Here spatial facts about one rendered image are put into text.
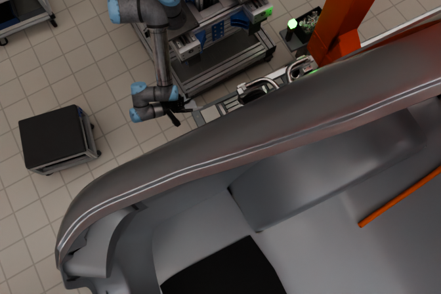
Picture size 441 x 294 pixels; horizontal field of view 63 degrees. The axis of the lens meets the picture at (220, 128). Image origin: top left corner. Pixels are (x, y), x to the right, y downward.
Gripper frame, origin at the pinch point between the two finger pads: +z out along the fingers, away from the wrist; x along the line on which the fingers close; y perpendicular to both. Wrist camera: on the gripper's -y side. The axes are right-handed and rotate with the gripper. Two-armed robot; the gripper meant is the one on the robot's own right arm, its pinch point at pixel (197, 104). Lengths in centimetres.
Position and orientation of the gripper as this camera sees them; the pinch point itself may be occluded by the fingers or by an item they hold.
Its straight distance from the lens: 188.9
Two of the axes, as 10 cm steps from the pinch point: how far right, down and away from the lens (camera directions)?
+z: 8.7, -2.6, 4.2
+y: -0.6, -9.0, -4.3
